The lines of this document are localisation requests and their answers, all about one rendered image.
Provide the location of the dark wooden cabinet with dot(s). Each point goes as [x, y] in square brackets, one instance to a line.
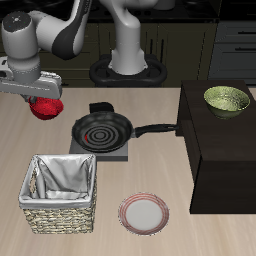
[220, 150]

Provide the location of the black frying pan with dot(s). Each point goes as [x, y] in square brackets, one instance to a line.
[101, 131]

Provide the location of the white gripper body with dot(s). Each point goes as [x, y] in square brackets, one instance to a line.
[33, 86]

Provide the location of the red bowl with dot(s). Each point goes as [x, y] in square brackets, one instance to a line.
[46, 107]

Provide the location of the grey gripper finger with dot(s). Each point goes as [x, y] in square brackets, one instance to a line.
[27, 98]

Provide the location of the white plate with red rings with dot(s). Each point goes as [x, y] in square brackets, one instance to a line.
[143, 213]

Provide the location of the woven basket with white lining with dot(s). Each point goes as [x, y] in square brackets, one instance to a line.
[58, 191]

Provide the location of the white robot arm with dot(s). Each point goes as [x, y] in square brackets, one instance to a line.
[128, 40]

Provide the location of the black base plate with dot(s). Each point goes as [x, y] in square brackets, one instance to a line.
[100, 74]

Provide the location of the dark grey stove plate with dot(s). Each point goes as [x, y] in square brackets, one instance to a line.
[115, 154]

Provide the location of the green bowl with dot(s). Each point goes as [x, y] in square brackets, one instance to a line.
[226, 101]

